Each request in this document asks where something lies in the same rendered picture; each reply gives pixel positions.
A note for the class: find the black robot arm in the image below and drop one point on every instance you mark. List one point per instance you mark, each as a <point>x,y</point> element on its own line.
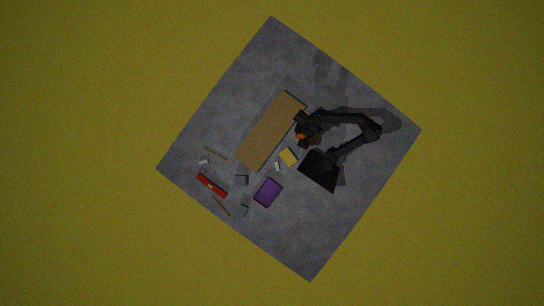
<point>371,132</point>

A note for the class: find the red flat block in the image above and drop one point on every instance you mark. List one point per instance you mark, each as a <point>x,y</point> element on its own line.
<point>211,185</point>

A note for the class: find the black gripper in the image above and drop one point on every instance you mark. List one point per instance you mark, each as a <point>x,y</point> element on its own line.
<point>304,143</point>

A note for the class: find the yellow rectangular block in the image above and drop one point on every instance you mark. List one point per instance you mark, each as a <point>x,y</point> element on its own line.
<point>288,157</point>

